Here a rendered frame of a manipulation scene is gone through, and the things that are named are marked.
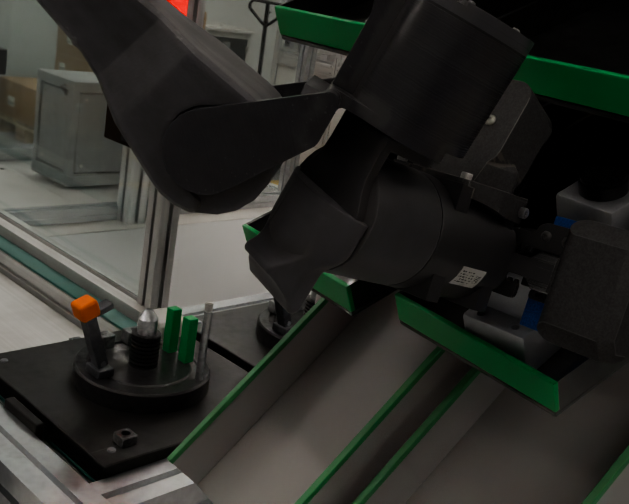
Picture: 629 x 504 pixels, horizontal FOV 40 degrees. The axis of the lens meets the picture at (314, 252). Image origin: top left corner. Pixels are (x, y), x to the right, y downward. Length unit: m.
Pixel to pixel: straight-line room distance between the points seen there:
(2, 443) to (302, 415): 0.28
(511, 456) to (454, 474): 0.04
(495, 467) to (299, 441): 0.16
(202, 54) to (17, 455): 0.52
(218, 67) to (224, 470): 0.43
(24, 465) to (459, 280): 0.48
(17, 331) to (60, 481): 0.41
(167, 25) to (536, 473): 0.40
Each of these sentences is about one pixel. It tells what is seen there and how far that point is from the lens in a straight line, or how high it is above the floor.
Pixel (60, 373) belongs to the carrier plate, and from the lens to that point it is 0.93.
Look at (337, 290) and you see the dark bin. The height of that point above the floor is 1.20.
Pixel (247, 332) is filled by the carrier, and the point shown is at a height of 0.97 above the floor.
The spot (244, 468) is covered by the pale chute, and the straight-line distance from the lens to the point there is 0.71.
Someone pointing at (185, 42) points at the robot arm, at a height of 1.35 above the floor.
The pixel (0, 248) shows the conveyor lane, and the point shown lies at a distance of 1.36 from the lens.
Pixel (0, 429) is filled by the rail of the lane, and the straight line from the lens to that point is 0.86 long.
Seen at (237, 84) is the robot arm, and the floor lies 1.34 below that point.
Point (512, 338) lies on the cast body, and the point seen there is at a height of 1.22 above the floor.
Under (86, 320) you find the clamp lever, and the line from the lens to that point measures 0.84.
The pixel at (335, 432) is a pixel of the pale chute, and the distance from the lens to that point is 0.68.
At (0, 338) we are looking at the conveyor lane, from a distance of 1.13.
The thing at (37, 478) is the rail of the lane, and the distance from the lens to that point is 0.78.
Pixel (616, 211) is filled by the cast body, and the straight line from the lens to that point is 0.54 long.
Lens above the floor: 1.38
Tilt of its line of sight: 17 degrees down
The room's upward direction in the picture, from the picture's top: 10 degrees clockwise
